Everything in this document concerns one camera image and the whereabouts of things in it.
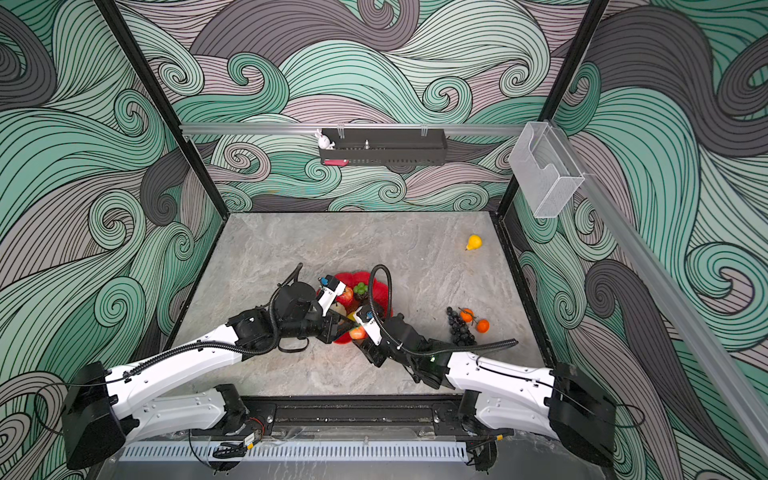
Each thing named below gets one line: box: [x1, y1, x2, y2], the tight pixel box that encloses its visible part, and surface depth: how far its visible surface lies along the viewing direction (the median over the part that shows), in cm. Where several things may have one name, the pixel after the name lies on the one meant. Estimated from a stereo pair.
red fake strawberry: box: [349, 325, 367, 340], surface depth 74 cm
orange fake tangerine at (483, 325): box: [476, 319, 490, 333], surface depth 89 cm
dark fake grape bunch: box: [446, 306, 477, 346], surface depth 87 cm
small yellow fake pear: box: [465, 234, 483, 251], surface depth 109 cm
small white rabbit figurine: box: [315, 128, 336, 150], surface depth 87 cm
